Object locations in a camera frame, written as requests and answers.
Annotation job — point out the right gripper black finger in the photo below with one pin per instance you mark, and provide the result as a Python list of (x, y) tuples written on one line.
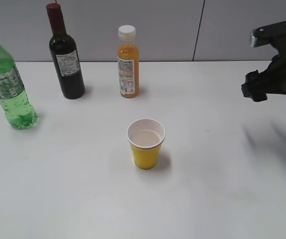
[(250, 89)]

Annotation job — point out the right gripper silver-tipped finger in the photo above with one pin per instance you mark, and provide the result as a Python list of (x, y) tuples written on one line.
[(267, 34)]

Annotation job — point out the yellow paper cup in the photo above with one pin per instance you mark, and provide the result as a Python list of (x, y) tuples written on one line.
[(146, 137)]

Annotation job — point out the green sprite bottle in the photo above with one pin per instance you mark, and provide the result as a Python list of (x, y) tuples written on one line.
[(14, 101)]

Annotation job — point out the orange juice bottle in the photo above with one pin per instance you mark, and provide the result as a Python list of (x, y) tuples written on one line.
[(128, 62)]

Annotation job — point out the dark wine bottle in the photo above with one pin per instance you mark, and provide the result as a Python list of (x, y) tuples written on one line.
[(64, 53)]

